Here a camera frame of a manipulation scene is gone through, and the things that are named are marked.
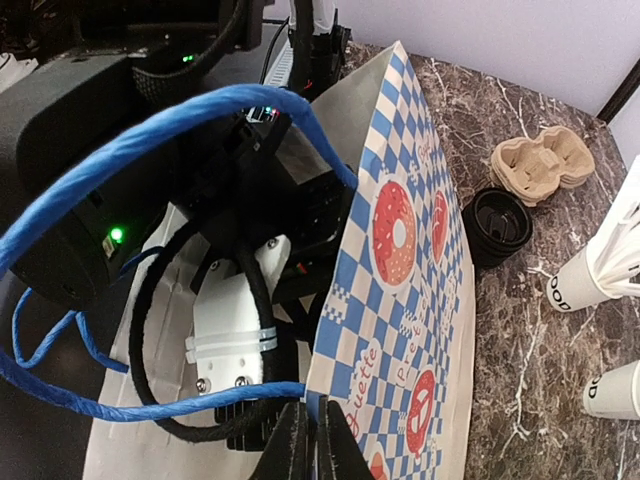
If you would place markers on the white cup holding straws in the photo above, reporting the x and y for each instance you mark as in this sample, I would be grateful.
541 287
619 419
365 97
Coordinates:
575 286

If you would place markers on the white slotted cable duct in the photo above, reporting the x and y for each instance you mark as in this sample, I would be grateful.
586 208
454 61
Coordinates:
279 72

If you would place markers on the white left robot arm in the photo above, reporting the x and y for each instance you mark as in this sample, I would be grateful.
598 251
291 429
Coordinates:
97 144

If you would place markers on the black left frame post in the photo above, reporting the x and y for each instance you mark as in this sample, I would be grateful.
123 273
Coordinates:
622 94

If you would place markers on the stack of black lids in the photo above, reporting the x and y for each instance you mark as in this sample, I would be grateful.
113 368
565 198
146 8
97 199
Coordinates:
497 225

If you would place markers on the blue checkered paper bag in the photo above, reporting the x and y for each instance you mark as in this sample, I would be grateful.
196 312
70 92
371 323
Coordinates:
376 305

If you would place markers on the white wrapped straws bundle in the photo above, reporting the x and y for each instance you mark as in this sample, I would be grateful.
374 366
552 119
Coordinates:
616 244

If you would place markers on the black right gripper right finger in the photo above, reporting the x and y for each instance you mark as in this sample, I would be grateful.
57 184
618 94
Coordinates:
338 456

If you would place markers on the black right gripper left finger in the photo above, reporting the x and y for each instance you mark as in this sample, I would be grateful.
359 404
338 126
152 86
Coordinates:
286 455

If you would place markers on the stack of white paper cups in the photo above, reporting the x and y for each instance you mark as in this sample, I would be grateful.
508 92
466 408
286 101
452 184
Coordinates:
614 394

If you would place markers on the brown cardboard cup carrier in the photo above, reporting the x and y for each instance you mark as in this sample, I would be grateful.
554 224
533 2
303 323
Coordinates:
533 169

